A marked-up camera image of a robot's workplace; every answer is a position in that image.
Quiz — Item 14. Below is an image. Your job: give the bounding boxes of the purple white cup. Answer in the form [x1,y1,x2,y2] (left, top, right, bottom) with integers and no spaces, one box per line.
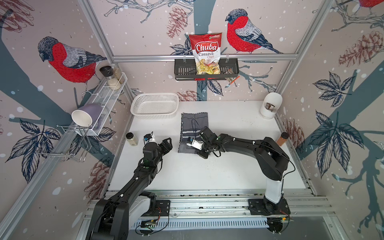
[71,104,103,128]

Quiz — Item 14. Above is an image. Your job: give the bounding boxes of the white plastic mesh basket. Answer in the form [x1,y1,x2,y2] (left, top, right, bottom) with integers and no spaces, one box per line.
[131,93,179,120]

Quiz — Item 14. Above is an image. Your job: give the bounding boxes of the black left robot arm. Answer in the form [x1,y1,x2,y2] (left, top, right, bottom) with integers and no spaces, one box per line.
[86,138,173,240]

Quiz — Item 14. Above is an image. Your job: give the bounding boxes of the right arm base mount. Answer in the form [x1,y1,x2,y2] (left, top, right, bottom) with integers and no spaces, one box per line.
[248,197,291,216]

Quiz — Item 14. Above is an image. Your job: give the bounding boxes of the red Chuba chips bag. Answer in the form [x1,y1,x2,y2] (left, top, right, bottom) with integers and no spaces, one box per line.
[189,33,222,75]

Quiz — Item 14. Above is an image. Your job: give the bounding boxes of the chrome wire cup holder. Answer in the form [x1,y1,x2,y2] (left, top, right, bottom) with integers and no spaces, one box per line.
[35,125,92,163]

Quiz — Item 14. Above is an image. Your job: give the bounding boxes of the black wire wall basket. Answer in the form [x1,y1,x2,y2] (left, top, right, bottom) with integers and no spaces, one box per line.
[174,59,239,81]

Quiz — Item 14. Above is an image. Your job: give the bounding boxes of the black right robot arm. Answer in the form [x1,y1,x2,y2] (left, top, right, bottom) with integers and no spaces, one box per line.
[187,128,291,205]

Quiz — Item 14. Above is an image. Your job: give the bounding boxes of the white wire wall shelf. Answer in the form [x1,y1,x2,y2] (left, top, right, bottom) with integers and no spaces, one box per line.
[87,73,128,136]

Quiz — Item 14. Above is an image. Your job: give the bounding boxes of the black lid spice jar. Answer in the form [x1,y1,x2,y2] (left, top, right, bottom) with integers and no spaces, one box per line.
[100,66,121,91]

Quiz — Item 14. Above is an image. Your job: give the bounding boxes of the small white spice jar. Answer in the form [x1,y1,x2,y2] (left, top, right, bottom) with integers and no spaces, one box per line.
[126,132,139,146]

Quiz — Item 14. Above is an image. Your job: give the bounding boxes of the grey plaid pillowcase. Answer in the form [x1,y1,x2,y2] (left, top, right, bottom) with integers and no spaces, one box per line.
[178,112,209,154]

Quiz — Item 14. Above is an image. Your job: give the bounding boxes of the glass jar on shelf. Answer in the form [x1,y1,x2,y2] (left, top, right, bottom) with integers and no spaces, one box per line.
[111,64,125,84]

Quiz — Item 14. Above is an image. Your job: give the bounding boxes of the white cylindrical container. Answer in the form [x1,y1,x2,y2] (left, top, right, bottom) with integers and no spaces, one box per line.
[259,93,283,119]

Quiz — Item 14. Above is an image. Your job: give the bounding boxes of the orange spice jar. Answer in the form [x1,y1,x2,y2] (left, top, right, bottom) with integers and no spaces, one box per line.
[276,132,290,147]

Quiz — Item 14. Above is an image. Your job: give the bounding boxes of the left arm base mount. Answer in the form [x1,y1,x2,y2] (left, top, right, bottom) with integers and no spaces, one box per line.
[130,192,171,217]

